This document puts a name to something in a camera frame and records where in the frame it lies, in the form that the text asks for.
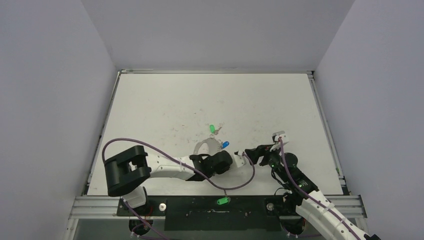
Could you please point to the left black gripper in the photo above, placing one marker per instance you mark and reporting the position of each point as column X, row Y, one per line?
column 225, row 169

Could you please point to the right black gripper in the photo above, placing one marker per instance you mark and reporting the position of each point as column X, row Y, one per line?
column 262, row 153

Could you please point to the blue key tag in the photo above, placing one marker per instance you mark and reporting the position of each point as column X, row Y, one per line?
column 225, row 144

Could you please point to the green key tag with key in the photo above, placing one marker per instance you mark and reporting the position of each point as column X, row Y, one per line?
column 215, row 129

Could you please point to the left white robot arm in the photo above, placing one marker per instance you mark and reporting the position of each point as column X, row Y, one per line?
column 125, row 172

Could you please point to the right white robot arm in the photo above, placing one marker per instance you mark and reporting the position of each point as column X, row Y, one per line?
column 305, row 199

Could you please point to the green key tag on base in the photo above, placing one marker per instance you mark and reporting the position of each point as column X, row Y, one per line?
column 224, row 200

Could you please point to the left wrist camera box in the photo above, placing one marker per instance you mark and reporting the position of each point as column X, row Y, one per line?
column 238, row 160

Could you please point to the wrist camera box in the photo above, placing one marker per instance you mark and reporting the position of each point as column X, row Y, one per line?
column 280, row 135
column 238, row 160

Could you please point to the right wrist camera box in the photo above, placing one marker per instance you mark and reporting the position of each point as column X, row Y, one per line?
column 280, row 135

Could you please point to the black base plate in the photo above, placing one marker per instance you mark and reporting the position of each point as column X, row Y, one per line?
column 204, row 213

